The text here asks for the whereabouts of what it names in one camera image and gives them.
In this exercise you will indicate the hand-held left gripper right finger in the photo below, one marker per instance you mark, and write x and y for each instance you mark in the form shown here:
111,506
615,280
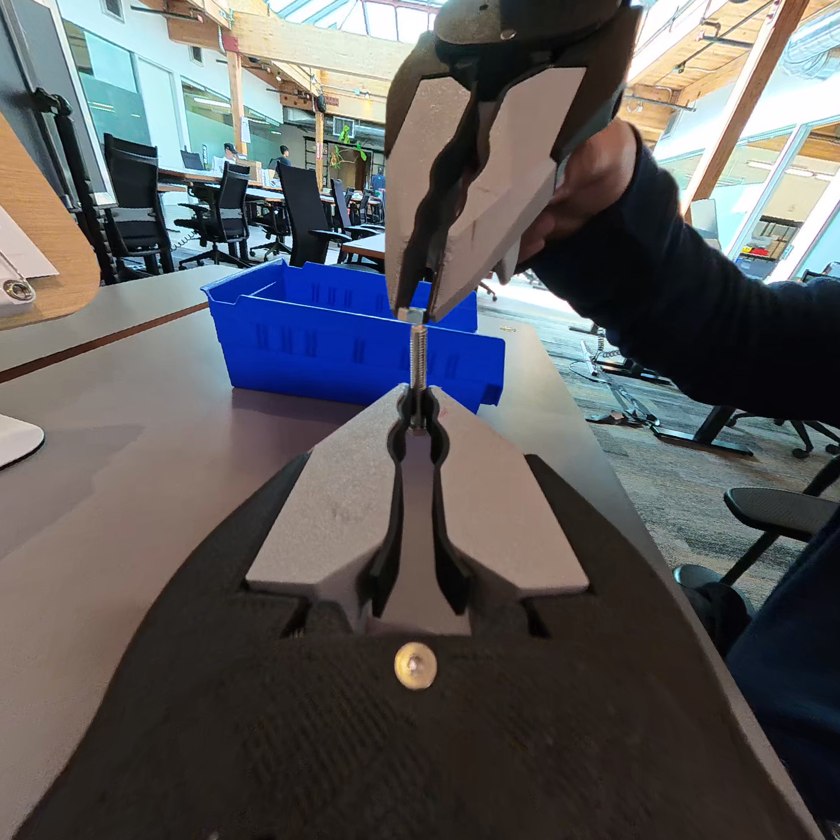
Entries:
505,518

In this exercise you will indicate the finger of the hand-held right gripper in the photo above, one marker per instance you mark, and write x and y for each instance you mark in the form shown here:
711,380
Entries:
518,151
420,144

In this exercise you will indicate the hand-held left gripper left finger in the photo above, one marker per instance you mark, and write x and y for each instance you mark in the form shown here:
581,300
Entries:
328,518

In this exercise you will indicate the steel hex nut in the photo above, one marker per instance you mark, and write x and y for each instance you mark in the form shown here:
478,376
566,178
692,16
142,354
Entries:
412,315

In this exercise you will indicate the long steel bolt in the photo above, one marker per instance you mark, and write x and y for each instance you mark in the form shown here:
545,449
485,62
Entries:
418,361

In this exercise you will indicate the person's right forearm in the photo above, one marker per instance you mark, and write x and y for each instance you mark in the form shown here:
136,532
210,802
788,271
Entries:
689,295

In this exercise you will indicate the person's right hand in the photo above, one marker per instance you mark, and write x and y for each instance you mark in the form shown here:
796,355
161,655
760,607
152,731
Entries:
590,184

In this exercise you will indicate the green hanging plant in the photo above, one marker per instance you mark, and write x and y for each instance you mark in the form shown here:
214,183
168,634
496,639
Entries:
344,141

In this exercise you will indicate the black office chair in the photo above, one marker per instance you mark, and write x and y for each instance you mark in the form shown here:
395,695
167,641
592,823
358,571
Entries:
814,436
305,210
774,512
344,203
229,197
134,197

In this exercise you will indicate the wooden office desk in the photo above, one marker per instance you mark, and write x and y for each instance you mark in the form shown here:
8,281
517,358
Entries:
367,248

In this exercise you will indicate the blue plastic bin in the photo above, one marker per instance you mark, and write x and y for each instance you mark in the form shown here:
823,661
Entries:
308,348

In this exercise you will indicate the long office desk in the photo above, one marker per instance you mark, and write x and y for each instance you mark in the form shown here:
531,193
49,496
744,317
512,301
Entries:
197,177

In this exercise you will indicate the person's dark clothing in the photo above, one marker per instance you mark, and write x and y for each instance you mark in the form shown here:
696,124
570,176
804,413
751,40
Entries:
794,656

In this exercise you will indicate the white and wooden document stand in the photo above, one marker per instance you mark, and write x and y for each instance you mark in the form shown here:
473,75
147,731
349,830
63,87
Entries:
46,229

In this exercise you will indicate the computer monitor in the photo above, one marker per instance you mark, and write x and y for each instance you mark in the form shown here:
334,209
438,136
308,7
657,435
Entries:
39,79

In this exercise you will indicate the printed instruction sheet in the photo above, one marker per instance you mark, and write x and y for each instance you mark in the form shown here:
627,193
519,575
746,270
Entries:
19,253

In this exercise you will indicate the black desk frame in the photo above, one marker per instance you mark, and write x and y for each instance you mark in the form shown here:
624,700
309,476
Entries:
709,426

